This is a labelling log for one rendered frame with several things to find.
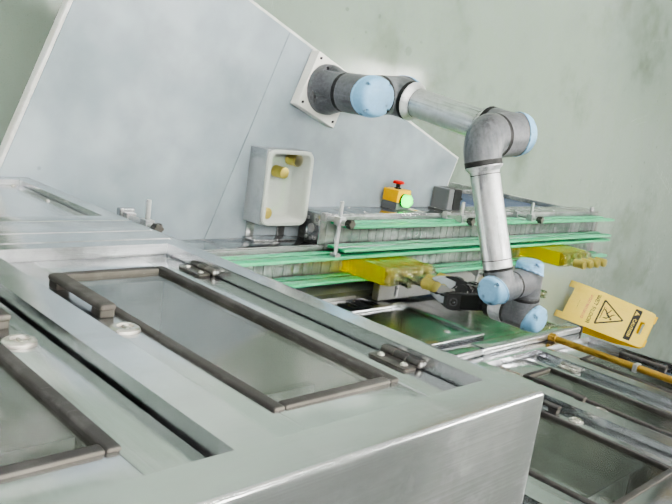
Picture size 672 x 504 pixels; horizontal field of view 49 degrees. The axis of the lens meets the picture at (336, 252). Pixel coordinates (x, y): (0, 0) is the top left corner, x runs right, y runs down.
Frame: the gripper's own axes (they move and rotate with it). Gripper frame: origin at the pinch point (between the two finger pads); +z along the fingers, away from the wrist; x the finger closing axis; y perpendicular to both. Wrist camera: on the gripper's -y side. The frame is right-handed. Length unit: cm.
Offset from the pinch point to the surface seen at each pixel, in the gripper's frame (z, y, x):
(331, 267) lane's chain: 30.8, -12.6, -1.6
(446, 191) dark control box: 37, 48, 23
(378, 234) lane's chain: 30.8, 7.0, 8.6
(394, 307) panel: 17.7, 5.3, -12.5
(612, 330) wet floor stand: 78, 315, -77
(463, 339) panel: -13.2, 0.7, -12.3
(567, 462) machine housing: -67, -34, -17
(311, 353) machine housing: -70, -116, 20
